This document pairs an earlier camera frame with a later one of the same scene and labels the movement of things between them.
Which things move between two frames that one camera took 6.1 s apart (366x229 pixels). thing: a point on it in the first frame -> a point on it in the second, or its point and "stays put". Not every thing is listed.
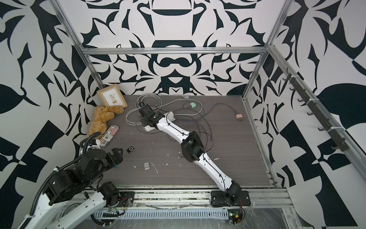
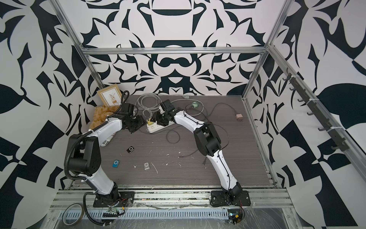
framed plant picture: [111, 96] stays put
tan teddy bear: [102, 114] stays put
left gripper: [114, 162] -> [141, 122]
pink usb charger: [239, 117] stays put
